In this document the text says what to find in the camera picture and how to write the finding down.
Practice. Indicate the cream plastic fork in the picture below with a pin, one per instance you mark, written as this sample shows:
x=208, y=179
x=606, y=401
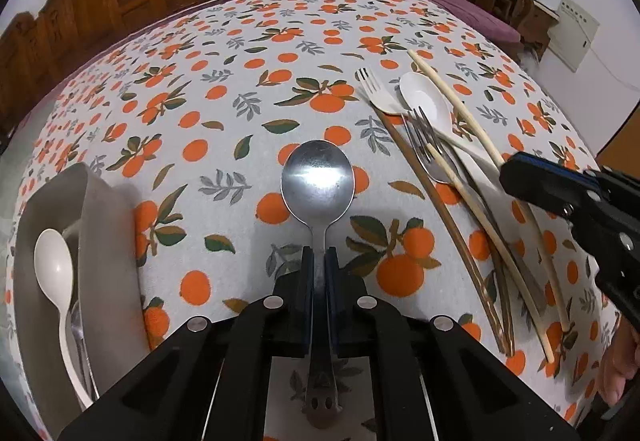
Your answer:
x=387, y=101

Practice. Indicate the white plastic spoon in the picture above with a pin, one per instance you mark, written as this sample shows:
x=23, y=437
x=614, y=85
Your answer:
x=425, y=96
x=52, y=261

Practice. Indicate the metal fork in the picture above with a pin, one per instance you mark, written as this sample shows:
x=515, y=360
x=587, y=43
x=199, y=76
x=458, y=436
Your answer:
x=79, y=341
x=422, y=156
x=440, y=173

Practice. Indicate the purple cushion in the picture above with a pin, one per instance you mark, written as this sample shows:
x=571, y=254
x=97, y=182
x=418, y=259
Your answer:
x=475, y=16

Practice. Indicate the person's right hand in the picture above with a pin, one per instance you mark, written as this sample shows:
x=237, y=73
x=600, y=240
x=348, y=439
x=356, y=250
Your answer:
x=620, y=361

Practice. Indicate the wooden side table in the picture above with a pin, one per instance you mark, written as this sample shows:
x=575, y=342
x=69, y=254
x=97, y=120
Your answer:
x=542, y=28

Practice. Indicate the brown chopstick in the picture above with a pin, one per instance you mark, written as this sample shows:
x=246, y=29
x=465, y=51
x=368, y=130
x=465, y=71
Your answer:
x=435, y=201
x=506, y=311

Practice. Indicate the metal spoon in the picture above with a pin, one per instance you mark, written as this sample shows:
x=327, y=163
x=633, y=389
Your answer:
x=317, y=181

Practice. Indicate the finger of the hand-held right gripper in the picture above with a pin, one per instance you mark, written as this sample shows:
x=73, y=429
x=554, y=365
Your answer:
x=545, y=191
x=620, y=191

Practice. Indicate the cream chopstick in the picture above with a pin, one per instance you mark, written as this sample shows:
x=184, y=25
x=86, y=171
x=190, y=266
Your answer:
x=475, y=123
x=500, y=252

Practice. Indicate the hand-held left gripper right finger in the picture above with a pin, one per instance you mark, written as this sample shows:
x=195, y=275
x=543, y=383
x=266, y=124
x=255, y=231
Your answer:
x=332, y=311

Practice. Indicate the grey tray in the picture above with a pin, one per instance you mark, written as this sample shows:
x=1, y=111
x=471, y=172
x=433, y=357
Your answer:
x=107, y=241

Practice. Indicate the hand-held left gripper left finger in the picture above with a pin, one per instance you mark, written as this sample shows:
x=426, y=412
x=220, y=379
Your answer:
x=305, y=311

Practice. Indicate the orange print tablecloth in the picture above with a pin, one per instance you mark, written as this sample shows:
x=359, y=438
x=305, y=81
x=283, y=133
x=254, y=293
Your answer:
x=225, y=146

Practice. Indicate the beige electrical panel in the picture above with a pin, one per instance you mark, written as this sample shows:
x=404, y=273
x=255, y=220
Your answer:
x=575, y=31

